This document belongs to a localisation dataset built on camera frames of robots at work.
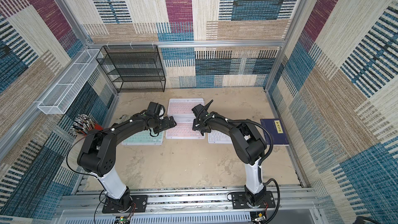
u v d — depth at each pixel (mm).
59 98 715
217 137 940
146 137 962
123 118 1013
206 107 849
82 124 827
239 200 731
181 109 1072
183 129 991
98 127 890
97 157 478
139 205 736
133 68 1089
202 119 723
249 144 513
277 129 966
